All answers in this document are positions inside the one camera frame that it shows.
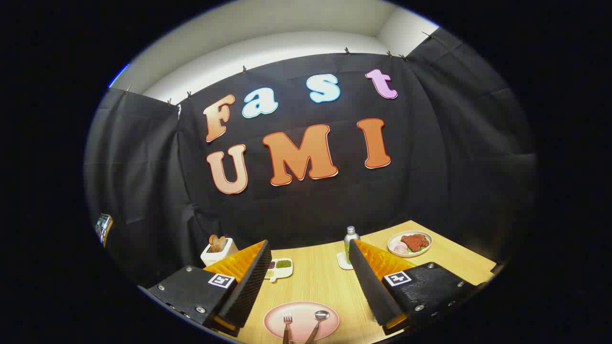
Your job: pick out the pink round plate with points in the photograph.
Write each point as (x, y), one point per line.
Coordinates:
(301, 311)

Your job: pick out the toast slices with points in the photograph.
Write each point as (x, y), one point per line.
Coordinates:
(217, 242)

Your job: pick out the white toaster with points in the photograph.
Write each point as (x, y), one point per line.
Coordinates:
(210, 258)

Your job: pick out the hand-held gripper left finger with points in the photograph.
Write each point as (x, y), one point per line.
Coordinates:
(248, 286)

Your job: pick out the white divided dish of beans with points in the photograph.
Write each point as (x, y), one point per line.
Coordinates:
(283, 264)

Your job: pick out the brown fried meat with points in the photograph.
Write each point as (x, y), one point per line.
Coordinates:
(415, 241)

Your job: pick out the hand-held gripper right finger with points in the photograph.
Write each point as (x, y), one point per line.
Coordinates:
(370, 286)

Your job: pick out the white square coaster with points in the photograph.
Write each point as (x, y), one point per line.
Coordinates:
(342, 262)

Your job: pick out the green soda bottle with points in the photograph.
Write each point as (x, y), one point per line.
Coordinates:
(351, 236)

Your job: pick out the pink ham slices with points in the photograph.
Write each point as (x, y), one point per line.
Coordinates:
(399, 248)

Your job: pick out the white plate of food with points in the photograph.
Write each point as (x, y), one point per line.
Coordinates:
(393, 237)

